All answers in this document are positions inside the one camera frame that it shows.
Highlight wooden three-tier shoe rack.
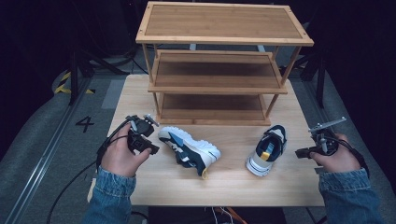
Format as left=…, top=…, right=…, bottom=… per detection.
left=135, top=1, right=315, bottom=127

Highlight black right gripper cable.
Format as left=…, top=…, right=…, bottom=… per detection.
left=330, top=135, right=371, bottom=179

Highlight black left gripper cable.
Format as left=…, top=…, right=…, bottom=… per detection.
left=46, top=119, right=133, bottom=224

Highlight yellow and black floor tape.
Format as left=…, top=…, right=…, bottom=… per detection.
left=53, top=71, right=96, bottom=95

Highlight person's left hand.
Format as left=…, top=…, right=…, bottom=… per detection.
left=100, top=123, right=153, bottom=178

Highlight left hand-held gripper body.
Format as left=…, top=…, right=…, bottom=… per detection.
left=125, top=113, right=160, bottom=142

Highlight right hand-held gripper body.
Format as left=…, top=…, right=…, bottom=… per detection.
left=308, top=116, right=347, bottom=156

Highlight white and orange cables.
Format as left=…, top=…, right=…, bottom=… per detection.
left=210, top=206, right=248, bottom=224

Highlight metal floor rail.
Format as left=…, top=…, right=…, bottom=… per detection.
left=3, top=77, right=92, bottom=224

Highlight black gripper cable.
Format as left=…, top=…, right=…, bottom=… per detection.
left=330, top=135, right=371, bottom=179
left=46, top=119, right=133, bottom=224

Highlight person's right hand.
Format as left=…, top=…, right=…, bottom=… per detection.
left=309, top=133, right=362, bottom=175

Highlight black metal stand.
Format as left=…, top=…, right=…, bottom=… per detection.
left=295, top=52, right=327, bottom=109
left=68, top=46, right=129, bottom=106

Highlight white and navy sneaker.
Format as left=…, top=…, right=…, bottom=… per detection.
left=246, top=124, right=288, bottom=177
left=157, top=125, right=222, bottom=180

